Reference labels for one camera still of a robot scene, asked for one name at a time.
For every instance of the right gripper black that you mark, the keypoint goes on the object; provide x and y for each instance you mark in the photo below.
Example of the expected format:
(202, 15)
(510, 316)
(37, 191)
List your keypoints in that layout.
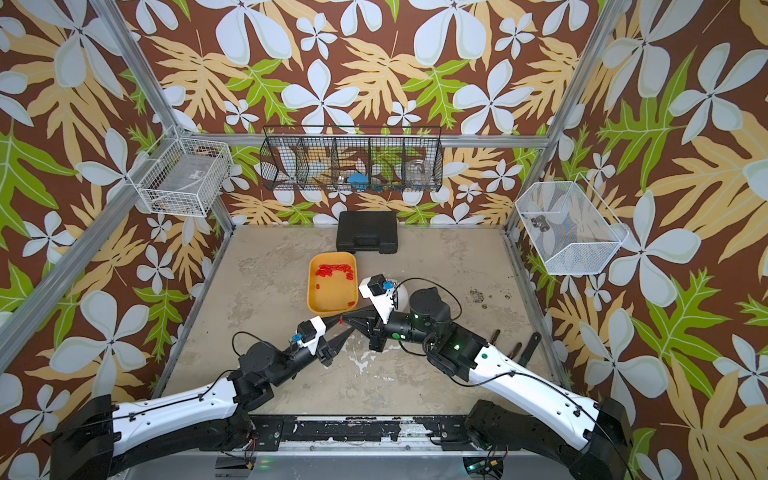
(376, 330)

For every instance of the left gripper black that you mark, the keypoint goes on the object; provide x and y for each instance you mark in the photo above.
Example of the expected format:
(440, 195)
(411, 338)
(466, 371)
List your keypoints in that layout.
(330, 347)

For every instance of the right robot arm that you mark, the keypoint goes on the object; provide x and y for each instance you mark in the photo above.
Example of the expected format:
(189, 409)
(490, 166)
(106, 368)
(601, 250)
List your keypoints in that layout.
(591, 439)

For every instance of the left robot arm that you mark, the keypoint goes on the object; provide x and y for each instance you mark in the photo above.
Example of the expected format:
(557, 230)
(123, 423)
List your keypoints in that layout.
(103, 438)

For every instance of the white sphere with screws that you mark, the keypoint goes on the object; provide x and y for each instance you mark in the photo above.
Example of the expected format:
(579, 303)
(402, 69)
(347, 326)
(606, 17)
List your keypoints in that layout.
(400, 298)

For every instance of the yellow plastic tray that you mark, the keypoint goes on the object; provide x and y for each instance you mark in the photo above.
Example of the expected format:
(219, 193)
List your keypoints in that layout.
(335, 295)

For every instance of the red sleeve pile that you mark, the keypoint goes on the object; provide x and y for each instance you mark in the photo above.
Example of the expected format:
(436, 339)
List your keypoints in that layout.
(329, 270)

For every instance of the black plastic tool case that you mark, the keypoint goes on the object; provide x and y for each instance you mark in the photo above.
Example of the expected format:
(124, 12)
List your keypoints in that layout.
(365, 231)

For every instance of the orange black pliers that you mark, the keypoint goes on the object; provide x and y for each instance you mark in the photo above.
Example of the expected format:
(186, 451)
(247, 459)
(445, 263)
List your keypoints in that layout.
(511, 350)

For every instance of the white mesh basket right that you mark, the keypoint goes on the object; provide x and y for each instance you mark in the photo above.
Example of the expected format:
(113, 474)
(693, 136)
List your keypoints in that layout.
(572, 228)

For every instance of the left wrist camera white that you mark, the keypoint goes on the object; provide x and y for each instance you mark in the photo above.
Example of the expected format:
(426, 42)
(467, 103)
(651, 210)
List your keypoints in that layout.
(309, 333)

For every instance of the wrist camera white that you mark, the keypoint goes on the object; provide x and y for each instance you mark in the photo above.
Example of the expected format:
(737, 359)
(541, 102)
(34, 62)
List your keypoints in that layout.
(381, 293)
(309, 333)

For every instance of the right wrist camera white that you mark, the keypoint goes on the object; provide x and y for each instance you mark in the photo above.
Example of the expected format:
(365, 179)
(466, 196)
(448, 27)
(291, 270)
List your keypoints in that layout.
(381, 293)

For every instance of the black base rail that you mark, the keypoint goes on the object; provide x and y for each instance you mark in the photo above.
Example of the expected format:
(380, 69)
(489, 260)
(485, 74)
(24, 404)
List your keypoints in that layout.
(274, 433)

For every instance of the black wire wall basket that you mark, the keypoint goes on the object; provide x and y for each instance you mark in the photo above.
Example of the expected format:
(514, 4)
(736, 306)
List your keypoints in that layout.
(353, 159)

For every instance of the dark green handled tool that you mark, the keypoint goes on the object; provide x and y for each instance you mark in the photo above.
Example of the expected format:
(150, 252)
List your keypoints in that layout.
(526, 353)

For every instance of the white wire basket left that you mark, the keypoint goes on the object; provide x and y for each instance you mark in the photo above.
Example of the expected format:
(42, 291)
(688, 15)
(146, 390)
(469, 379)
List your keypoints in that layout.
(185, 175)

